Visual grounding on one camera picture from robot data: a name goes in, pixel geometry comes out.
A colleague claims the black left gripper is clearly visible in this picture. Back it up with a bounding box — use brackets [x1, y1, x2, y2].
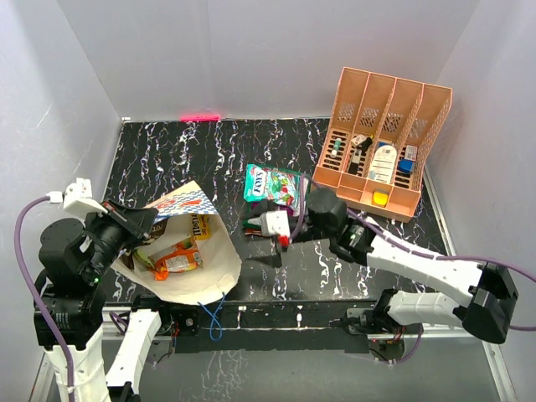
[83, 195, 158, 278]

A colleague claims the red Doritos chip bag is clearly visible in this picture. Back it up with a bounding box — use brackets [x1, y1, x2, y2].
[244, 227, 267, 237]

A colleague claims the brown chocolate snack bag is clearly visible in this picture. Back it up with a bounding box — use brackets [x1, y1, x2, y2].
[143, 219, 168, 245]

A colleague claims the purple snack packet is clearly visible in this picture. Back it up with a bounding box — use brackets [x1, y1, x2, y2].
[248, 199, 294, 219]

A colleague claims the teal Fox's candy bag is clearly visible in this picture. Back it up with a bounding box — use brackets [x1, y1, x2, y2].
[243, 164, 299, 209]

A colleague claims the blue checkered paper bag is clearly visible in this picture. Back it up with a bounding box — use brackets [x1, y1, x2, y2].
[112, 181, 241, 307]

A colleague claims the green snack bag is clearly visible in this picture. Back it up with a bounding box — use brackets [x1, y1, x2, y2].
[242, 163, 311, 232]

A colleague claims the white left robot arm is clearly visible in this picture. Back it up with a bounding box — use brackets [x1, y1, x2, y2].
[33, 200, 173, 401]

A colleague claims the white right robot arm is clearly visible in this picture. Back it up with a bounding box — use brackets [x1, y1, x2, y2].
[245, 188, 518, 344]

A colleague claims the orange candy packet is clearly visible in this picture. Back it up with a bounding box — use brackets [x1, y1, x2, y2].
[133, 237, 204, 281]

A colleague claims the yellow M&M's candy packet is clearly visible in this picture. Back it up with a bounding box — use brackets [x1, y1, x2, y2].
[191, 214, 212, 240]

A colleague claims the pink tape strip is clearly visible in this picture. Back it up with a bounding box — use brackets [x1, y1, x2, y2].
[179, 113, 221, 122]

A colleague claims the white green tube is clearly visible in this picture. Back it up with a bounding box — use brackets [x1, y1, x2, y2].
[331, 138, 342, 157]

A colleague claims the yellow sticky note block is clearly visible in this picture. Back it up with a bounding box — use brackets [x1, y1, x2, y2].
[372, 190, 389, 207]

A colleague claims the black clip tool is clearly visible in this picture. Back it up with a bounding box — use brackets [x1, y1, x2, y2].
[348, 134, 373, 175]

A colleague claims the pink desk organizer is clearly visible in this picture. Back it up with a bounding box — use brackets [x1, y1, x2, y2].
[313, 67, 452, 223]

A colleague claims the white labelled card pack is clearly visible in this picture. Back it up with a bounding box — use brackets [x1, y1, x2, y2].
[368, 145, 398, 184]

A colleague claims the blue small box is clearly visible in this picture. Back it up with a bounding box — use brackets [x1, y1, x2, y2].
[397, 159, 415, 174]

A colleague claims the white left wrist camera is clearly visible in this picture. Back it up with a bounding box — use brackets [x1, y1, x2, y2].
[47, 178, 107, 219]

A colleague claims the aluminium base frame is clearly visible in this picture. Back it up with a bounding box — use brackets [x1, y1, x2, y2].
[28, 116, 518, 402]

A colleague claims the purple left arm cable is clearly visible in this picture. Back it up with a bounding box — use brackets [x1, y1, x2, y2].
[13, 194, 76, 402]

